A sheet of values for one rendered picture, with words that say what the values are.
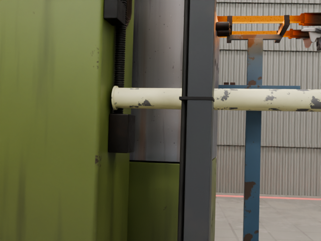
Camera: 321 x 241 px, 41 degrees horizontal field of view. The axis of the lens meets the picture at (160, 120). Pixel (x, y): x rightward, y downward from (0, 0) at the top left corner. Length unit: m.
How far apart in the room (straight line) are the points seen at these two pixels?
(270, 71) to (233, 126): 0.63
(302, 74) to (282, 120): 0.47
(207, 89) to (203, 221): 0.21
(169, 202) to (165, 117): 0.22
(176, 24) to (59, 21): 0.35
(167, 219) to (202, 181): 0.48
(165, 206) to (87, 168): 0.33
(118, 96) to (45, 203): 0.27
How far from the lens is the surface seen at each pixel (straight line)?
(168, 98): 0.90
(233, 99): 0.88
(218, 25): 1.31
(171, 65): 1.14
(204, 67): 0.68
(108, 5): 0.92
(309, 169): 4.24
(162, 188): 1.14
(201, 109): 0.68
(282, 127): 4.16
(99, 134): 0.88
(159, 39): 1.16
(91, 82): 0.89
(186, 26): 0.72
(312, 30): 1.91
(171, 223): 1.15
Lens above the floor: 0.55
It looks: 2 degrees up
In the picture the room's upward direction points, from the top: 2 degrees clockwise
